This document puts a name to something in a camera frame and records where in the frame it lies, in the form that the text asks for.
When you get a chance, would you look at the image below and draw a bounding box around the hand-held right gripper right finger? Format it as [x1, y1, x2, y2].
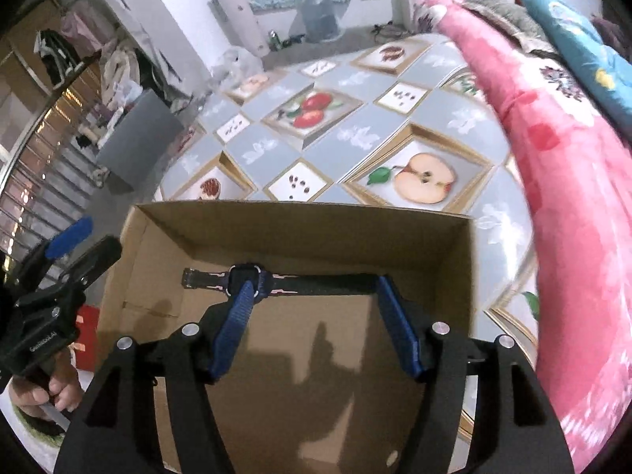
[378, 275, 576, 474]

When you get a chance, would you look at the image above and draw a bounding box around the pink floral blanket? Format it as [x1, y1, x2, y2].
[419, 0, 632, 474]

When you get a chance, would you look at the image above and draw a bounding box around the white plastic bag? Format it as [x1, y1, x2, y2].
[212, 45, 265, 85]

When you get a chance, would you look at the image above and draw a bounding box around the pile of clothes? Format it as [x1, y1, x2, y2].
[99, 39, 164, 109]

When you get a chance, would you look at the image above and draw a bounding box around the metal stair railing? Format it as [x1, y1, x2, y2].
[0, 54, 114, 267]

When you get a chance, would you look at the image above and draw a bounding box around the white water dispenser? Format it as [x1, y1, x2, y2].
[402, 0, 435, 35]

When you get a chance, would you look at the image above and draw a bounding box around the grey box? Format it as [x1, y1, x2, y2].
[96, 89, 183, 193]

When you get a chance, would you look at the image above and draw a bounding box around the person's left hand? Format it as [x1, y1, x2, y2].
[7, 354, 85, 420]

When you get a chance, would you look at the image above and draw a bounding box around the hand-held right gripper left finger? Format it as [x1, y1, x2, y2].
[53, 279, 258, 474]

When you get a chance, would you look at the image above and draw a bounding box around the red packet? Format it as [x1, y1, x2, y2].
[74, 305, 102, 371]

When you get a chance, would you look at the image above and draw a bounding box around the fruit print mat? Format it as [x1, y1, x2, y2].
[153, 34, 544, 445]

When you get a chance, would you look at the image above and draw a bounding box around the dark maroon cloth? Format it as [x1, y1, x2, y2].
[590, 15, 628, 55]

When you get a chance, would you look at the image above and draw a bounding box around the brown cardboard box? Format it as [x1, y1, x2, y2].
[96, 201, 477, 474]

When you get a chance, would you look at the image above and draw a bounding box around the blue patterned pillow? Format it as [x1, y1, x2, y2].
[521, 0, 632, 129]

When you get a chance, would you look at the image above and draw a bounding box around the pink hanging garment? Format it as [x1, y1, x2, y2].
[62, 0, 117, 57]

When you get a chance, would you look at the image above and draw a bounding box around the blue water jug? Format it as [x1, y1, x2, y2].
[299, 0, 344, 43]

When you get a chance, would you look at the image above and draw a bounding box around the row of small bottles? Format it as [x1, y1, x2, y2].
[74, 118, 107, 149]

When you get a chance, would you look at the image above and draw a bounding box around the black purple wristwatch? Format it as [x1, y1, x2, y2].
[182, 263, 381, 302]

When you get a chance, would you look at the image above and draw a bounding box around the grey lace pillow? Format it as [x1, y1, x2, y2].
[461, 0, 559, 55]

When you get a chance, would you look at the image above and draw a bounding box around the wooden wall cabinet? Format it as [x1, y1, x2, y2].
[0, 0, 70, 124]

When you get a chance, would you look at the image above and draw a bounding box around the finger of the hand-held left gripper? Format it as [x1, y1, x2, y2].
[55, 236, 123, 291]
[30, 216, 94, 270]

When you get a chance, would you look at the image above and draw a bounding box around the white rolled cylinder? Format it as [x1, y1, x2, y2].
[212, 0, 270, 57]

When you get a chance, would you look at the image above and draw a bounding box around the black white hanging garment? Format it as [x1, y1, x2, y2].
[34, 30, 82, 90]

